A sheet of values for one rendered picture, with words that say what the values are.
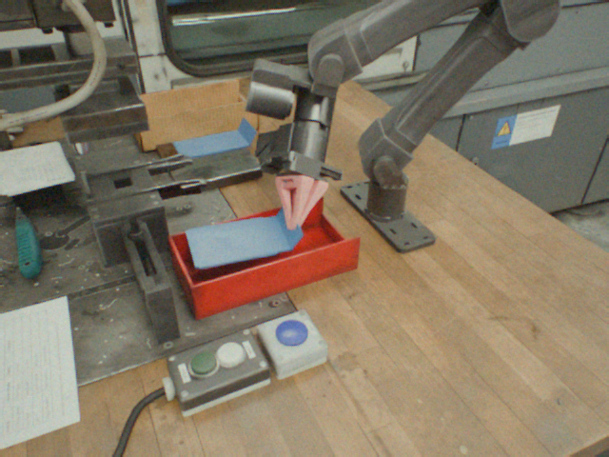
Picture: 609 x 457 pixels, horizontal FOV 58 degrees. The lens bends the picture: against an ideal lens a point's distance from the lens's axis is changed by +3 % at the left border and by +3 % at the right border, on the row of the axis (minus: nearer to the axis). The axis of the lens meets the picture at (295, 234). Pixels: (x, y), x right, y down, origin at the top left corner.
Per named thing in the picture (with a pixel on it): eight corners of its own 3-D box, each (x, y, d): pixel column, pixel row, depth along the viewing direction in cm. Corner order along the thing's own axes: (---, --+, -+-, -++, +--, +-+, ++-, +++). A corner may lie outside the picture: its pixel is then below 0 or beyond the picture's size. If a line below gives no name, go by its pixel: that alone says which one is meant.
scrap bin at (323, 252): (358, 268, 79) (361, 237, 76) (196, 321, 71) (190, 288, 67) (321, 225, 88) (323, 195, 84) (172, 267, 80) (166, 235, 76)
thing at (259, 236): (302, 248, 76) (304, 234, 74) (195, 268, 72) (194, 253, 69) (286, 215, 80) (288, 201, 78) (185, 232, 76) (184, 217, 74)
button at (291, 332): (313, 347, 65) (313, 336, 64) (284, 358, 64) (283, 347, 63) (299, 325, 68) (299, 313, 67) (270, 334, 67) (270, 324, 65)
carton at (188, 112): (259, 133, 116) (258, 99, 111) (144, 157, 108) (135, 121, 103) (239, 110, 125) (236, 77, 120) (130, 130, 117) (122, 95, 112)
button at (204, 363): (221, 377, 62) (219, 366, 60) (196, 387, 61) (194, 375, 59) (213, 359, 64) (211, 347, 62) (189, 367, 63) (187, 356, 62)
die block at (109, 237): (172, 249, 83) (166, 210, 78) (105, 268, 80) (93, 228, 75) (144, 187, 97) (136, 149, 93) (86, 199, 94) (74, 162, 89)
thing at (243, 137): (257, 145, 106) (257, 130, 104) (182, 160, 101) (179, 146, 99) (245, 129, 111) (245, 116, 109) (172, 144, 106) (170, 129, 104)
